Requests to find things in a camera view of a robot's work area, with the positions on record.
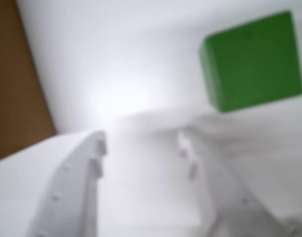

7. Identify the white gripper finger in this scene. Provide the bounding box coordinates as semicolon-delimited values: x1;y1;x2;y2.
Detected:
0;130;107;237
177;131;300;237

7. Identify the green cube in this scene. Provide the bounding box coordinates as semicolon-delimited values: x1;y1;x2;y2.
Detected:
199;9;302;114

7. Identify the brown cardboard box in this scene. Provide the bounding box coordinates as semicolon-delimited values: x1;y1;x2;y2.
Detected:
0;0;56;162

